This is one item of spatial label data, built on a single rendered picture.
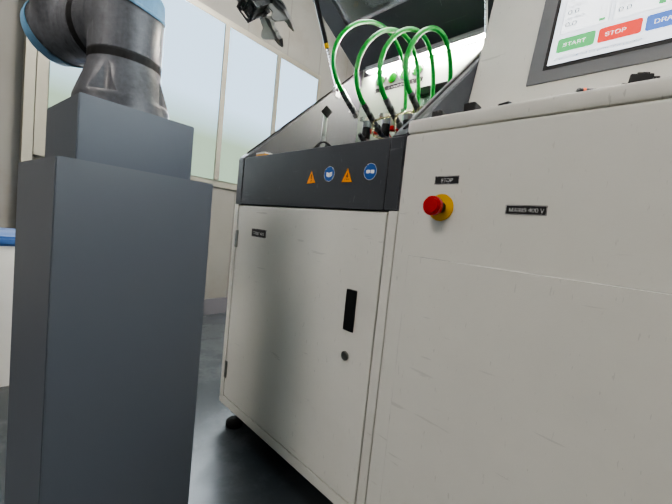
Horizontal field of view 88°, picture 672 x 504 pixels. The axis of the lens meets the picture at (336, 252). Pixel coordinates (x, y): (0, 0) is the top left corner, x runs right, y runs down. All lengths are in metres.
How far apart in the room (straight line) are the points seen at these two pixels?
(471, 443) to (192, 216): 0.64
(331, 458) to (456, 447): 0.36
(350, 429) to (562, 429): 0.45
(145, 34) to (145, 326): 0.50
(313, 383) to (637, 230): 0.75
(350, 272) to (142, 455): 0.53
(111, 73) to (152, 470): 0.69
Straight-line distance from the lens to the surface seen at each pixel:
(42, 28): 0.91
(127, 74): 0.74
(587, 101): 0.67
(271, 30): 1.28
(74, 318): 0.65
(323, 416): 0.98
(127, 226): 0.65
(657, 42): 0.96
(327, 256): 0.89
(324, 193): 0.92
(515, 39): 1.09
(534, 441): 0.69
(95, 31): 0.78
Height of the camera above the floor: 0.74
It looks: 4 degrees down
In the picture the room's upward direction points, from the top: 6 degrees clockwise
